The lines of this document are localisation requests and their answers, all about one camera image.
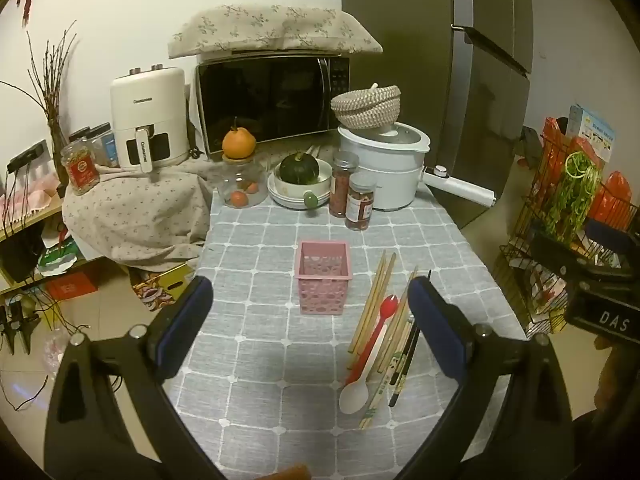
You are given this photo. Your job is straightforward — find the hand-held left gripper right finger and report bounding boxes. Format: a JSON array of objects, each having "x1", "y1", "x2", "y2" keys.
[{"x1": 395, "y1": 275, "x2": 576, "y2": 480}]

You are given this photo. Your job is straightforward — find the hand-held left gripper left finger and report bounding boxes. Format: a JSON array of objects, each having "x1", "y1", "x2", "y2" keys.
[{"x1": 44, "y1": 275, "x2": 231, "y2": 480}]

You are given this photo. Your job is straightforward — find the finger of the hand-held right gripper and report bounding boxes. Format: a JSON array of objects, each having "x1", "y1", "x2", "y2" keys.
[{"x1": 529, "y1": 233, "x2": 601, "y2": 280}]

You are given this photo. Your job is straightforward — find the red plastic spoon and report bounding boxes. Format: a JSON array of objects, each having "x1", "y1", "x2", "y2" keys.
[{"x1": 342, "y1": 294, "x2": 400, "y2": 388}]

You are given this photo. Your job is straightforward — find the white plastic spoon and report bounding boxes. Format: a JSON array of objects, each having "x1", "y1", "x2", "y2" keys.
[{"x1": 339, "y1": 325, "x2": 388, "y2": 415}]

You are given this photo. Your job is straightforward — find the pink perforated utensil basket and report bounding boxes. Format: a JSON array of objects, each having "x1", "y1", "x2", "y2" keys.
[{"x1": 294, "y1": 241, "x2": 352, "y2": 316}]

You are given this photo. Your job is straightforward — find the yellow patterned carton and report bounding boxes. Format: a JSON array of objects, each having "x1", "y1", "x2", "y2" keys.
[{"x1": 132, "y1": 260, "x2": 196, "y2": 308}]

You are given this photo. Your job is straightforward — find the green leafy vegetable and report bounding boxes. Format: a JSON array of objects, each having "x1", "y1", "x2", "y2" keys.
[{"x1": 545, "y1": 152, "x2": 603, "y2": 241}]

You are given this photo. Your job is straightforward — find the orange snack bag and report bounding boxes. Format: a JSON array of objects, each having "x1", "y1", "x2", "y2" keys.
[{"x1": 587, "y1": 170, "x2": 633, "y2": 231}]

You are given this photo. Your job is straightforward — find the grey checked tablecloth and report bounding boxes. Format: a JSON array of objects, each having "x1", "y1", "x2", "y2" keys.
[{"x1": 165, "y1": 180, "x2": 528, "y2": 480}]

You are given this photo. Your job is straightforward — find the draped floral cloth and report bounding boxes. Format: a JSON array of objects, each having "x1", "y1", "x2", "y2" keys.
[{"x1": 62, "y1": 152, "x2": 216, "y2": 273}]

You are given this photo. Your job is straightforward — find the red gift box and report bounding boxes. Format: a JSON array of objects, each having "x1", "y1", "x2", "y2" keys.
[{"x1": 47, "y1": 272, "x2": 98, "y2": 301}]

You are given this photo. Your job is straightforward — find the blue and white box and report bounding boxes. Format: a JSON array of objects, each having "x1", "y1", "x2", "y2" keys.
[{"x1": 567, "y1": 105, "x2": 616, "y2": 161}]

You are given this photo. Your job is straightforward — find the clear glass jar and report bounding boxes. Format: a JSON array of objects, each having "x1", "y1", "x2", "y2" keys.
[{"x1": 212, "y1": 155, "x2": 268, "y2": 209}]

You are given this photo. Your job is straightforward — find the red label dried fruit jar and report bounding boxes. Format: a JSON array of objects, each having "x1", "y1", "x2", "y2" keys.
[{"x1": 345, "y1": 172, "x2": 377, "y2": 232}]

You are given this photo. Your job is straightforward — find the clear plastic bag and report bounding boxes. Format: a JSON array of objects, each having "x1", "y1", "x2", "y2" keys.
[{"x1": 42, "y1": 330, "x2": 66, "y2": 376}]

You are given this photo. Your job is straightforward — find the white ceramic bowl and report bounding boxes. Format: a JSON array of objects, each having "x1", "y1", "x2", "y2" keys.
[{"x1": 272, "y1": 159, "x2": 335, "y2": 200}]

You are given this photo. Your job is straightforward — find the white electric cooking pot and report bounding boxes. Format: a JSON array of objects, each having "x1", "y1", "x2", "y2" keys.
[{"x1": 337, "y1": 122, "x2": 497, "y2": 212}]

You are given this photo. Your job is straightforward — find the tall red spice jar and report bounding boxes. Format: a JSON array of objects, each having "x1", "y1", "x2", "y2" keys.
[{"x1": 329, "y1": 150, "x2": 360, "y2": 218}]

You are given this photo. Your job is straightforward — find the large orange with stem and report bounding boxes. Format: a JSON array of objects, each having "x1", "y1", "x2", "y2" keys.
[{"x1": 222, "y1": 117, "x2": 257, "y2": 159}]

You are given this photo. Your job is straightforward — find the green pumpkin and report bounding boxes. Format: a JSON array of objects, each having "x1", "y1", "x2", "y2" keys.
[{"x1": 278, "y1": 152, "x2": 321, "y2": 184}]

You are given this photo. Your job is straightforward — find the red label nut jar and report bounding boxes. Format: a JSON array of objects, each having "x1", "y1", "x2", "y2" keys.
[{"x1": 61, "y1": 137, "x2": 101, "y2": 196}]

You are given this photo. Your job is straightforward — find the black box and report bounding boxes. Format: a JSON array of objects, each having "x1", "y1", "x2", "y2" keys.
[{"x1": 0, "y1": 220, "x2": 46, "y2": 283}]

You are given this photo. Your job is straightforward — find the blue label clear container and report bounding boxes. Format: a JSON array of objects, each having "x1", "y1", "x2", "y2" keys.
[{"x1": 90, "y1": 124, "x2": 121, "y2": 168}]

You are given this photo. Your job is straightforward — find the pink cloth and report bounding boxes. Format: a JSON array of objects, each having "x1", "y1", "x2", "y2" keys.
[{"x1": 0, "y1": 170, "x2": 56, "y2": 216}]

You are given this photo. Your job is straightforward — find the white air fryer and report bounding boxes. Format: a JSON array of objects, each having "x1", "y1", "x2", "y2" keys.
[{"x1": 110, "y1": 64, "x2": 188, "y2": 173}]

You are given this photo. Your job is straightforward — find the black microwave oven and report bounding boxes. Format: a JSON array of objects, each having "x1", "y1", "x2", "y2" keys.
[{"x1": 195, "y1": 55, "x2": 351, "y2": 158}]

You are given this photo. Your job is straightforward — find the woven lidded basket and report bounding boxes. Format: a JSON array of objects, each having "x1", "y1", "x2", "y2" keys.
[{"x1": 330, "y1": 82, "x2": 402, "y2": 131}]

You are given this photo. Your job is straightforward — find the dry twig bundle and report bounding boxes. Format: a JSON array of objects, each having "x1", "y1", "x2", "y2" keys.
[{"x1": 0, "y1": 20, "x2": 78, "y2": 196}]

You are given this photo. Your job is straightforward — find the dark grey refrigerator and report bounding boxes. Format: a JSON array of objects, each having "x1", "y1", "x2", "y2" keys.
[{"x1": 341, "y1": 0, "x2": 533, "y2": 231}]

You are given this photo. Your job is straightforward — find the folded floral cloth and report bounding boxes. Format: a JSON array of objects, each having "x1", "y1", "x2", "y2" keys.
[{"x1": 167, "y1": 4, "x2": 385, "y2": 60}]

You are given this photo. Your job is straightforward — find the black wire rack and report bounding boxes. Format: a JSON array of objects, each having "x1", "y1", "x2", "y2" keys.
[{"x1": 500, "y1": 130, "x2": 640, "y2": 336}]

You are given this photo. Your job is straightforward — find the tangled floor cables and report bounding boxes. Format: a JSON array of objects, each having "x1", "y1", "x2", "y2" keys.
[{"x1": 0, "y1": 280, "x2": 121, "y2": 411}]

